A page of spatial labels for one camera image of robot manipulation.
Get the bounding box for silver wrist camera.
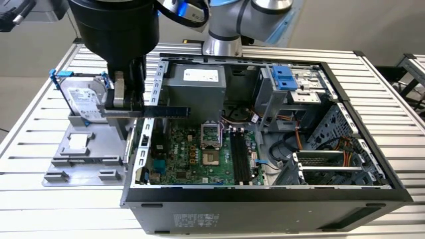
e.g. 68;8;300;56
161;0;212;34

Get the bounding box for silver CPU chip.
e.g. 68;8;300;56
69;134;89;150

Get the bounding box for grey metal disk bay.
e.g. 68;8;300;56
274;149;389;186

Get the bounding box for CPU socket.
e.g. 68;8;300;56
201;148;222;167

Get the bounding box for grey metal drive cage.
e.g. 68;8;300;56
254;63;336;130

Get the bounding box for black grey PC case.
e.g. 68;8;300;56
118;52;414;236

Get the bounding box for dark RAM stick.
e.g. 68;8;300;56
103;105;192;120

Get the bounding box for black data cable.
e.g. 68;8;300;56
268;138;297;165

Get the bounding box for hard disk in blue carrier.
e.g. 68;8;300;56
48;70;116;126

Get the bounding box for blue plastic drive latch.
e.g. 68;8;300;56
270;65;298;92

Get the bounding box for red orange yellow wires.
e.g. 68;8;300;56
338;137;361;168
278;114;304;150

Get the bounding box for green motherboard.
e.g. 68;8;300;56
149;124;266;186

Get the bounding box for black cables with plugs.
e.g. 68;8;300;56
0;0;36;33

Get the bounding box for metal socket cover frame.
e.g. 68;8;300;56
200;120;222;148

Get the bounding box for grey power supply box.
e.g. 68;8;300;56
162;63;228;125

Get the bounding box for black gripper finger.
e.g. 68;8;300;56
128;56;148;112

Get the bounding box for long black camera cable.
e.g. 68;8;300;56
154;0;210;28

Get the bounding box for grey parts rack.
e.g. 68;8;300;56
41;93;133;187

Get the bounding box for black case fan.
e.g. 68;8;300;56
154;118;170;151

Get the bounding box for metal slat side table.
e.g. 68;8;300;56
393;53;425;83

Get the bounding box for yellow white wire bundle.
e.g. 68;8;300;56
220;106;262;130

